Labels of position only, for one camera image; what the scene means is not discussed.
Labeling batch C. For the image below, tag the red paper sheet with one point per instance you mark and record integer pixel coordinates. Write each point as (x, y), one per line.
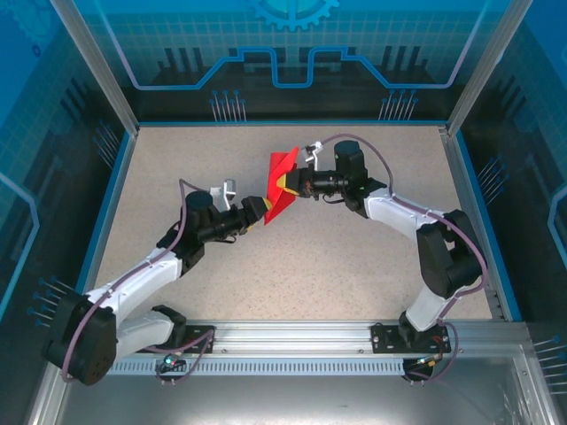
(275, 208)

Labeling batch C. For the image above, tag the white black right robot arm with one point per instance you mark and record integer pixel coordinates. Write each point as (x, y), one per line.
(447, 261)

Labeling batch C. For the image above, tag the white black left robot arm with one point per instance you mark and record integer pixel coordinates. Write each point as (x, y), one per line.
(88, 345)

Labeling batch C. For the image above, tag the sheet metal tray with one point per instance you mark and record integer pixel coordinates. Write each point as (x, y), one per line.
(283, 398)

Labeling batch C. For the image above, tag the blue table edge strip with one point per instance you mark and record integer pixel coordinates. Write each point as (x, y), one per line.
(103, 230)
(488, 230)

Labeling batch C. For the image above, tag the blue panel with gear print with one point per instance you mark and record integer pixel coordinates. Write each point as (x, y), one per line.
(199, 35)

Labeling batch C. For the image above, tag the blue circuit print panel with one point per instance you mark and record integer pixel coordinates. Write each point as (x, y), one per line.
(40, 133)
(531, 133)

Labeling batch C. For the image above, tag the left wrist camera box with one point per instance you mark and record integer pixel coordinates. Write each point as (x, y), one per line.
(226, 192)

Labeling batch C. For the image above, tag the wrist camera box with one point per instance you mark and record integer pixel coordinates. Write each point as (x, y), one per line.
(226, 192)
(312, 151)

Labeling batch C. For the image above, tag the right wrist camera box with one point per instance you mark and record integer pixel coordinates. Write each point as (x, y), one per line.
(312, 151)

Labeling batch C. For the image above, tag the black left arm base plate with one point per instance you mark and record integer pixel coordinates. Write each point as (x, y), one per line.
(195, 329)

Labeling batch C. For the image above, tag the aluminium mounting rail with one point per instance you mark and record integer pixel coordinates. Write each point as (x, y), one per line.
(292, 336)

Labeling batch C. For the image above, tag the aluminium table edge rail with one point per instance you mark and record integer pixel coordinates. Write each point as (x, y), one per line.
(467, 199)

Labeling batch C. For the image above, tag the aluminium frame post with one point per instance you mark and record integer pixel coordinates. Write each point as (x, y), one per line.
(106, 75)
(480, 75)

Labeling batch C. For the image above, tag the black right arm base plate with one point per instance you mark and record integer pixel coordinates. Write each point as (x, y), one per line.
(385, 338)

